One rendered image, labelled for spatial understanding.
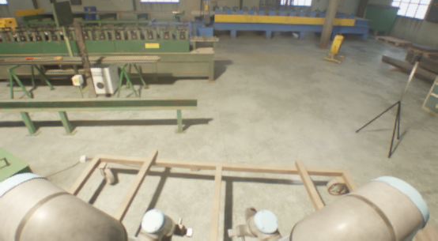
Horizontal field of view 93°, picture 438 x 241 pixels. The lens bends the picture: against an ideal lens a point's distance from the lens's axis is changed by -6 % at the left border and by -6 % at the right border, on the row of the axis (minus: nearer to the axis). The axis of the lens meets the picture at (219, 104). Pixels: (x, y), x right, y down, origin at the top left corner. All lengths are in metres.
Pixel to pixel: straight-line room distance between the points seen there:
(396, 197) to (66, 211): 0.59
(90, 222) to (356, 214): 0.46
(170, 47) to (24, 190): 4.28
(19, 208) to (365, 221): 0.58
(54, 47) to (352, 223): 5.37
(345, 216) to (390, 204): 0.09
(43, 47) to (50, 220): 5.21
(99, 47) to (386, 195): 4.92
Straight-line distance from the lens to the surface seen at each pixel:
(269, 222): 1.00
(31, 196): 0.52
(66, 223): 0.47
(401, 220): 0.52
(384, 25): 13.78
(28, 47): 5.75
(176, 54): 4.65
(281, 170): 2.34
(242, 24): 9.18
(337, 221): 0.47
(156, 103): 3.09
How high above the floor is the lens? 1.89
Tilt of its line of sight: 29 degrees down
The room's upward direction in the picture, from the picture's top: 2 degrees clockwise
